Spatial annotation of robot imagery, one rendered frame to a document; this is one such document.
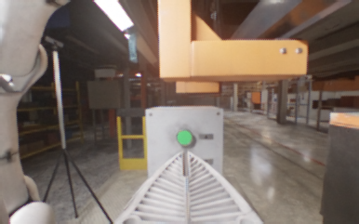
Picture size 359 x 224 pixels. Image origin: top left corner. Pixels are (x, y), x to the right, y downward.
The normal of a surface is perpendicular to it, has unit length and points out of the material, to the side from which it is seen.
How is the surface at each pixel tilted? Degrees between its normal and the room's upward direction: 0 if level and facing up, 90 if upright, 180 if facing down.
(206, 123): 90
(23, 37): 118
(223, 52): 90
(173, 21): 90
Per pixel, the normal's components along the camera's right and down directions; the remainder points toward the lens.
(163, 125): -0.03, 0.10
